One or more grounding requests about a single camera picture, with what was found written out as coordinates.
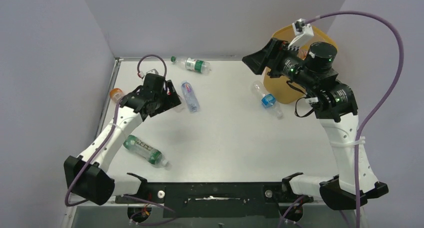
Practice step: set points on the yellow plastic waste bin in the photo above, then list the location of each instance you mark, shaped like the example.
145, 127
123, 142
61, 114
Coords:
278, 87

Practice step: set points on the green cap bottle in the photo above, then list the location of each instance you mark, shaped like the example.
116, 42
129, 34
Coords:
192, 64

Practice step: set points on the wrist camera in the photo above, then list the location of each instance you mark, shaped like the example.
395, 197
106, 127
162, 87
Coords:
142, 74
303, 32

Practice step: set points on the clear blue pink label bottle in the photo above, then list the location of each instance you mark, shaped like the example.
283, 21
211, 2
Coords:
190, 97

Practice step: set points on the red cap red label bottle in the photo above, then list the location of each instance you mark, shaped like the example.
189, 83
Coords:
176, 100

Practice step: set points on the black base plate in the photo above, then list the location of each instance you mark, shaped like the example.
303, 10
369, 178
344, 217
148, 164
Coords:
215, 199

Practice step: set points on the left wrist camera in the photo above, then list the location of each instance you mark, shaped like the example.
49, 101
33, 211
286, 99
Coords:
142, 74

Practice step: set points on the orange cap bottle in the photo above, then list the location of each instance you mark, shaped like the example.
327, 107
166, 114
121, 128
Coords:
116, 94

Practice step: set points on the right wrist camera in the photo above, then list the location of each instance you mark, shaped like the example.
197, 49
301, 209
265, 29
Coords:
303, 32

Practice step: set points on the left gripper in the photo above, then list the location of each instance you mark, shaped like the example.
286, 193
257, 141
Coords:
170, 102

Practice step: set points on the green label bottle near front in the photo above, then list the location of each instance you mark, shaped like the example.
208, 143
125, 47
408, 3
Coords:
152, 155

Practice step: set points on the aluminium frame rail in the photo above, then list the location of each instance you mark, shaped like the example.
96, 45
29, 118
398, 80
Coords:
305, 213

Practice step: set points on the small blue label bottle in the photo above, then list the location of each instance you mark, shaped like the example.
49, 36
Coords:
266, 99

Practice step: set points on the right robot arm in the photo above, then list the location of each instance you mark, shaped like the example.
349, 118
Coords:
335, 106

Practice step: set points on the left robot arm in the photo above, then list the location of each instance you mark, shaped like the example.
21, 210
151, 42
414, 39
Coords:
87, 175

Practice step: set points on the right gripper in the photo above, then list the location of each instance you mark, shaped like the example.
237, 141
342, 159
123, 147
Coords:
268, 56

